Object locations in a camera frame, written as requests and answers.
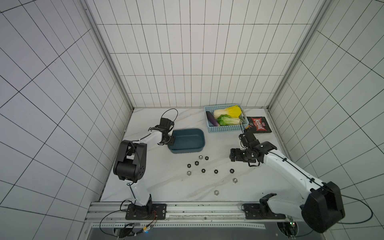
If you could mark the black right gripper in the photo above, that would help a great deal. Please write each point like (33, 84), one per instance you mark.
(237, 154)

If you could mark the black Kray chips bag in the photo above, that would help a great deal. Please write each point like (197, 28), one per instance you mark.
(258, 125)

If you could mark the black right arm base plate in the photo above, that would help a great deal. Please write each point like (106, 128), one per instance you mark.
(261, 210)

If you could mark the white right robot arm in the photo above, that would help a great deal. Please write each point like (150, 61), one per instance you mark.
(321, 204)

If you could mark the purple eggplant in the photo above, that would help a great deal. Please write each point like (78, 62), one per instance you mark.
(210, 117)

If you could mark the green lettuce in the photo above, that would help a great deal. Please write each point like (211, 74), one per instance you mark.
(226, 120)

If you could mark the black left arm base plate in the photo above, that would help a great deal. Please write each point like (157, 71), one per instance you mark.
(149, 212)

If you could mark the light blue perforated basket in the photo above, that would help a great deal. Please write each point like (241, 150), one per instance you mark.
(215, 129)

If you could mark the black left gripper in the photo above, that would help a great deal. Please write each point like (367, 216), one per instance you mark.
(171, 143)

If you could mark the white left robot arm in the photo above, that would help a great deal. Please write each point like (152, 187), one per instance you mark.
(131, 159)

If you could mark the yellow napa cabbage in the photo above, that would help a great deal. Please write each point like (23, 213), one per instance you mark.
(233, 112)

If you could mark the dark teal storage box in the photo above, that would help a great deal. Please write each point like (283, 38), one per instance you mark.
(187, 141)

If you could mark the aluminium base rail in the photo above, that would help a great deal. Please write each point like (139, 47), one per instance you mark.
(191, 221)

